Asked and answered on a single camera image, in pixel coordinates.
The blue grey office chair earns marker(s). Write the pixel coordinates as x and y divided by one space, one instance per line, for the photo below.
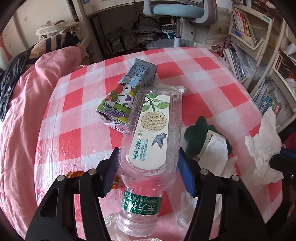
182 10

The striped beige pillow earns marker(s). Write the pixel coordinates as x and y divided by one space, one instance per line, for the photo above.
49 42

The beige canvas bag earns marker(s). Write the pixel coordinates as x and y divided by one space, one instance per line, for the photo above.
55 29

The white bookshelf cart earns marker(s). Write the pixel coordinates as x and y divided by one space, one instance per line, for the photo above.
263 34

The red white checked tablecloth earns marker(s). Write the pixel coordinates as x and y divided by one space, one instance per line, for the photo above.
208 76

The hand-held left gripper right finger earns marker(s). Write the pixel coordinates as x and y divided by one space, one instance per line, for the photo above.
186 173

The pile of papers and magazines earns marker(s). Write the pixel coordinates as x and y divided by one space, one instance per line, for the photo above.
238 62

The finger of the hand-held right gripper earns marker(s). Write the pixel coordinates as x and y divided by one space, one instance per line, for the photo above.
288 152
281 163

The white drawer cabinet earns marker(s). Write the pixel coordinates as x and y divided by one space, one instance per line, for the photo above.
196 30

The black plastic bag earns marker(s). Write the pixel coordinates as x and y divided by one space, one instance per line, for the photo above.
12 76

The row of dark books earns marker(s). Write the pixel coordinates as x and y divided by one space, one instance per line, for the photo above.
285 64

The pink blanket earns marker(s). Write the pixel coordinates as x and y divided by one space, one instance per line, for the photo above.
27 143

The large white tissue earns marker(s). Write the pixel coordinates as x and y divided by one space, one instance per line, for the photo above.
263 141

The small crumpled white tissue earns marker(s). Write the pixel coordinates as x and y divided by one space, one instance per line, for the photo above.
181 89

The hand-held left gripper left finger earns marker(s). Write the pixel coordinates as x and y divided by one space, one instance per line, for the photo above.
110 172

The dark green plush toy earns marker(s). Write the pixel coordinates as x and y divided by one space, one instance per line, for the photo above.
195 136

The stack of colourful books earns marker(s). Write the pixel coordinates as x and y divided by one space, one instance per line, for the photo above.
269 97

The clear plastic bottle green label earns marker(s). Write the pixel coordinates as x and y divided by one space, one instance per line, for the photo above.
150 129

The row of upright books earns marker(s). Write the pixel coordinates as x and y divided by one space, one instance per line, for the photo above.
242 25

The orange peel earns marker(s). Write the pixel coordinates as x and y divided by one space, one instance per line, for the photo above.
73 174

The crumpled clear plastic film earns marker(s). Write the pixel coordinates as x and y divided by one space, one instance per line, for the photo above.
186 208

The milk carton with cow print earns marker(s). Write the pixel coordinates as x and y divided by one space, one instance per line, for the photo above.
129 90

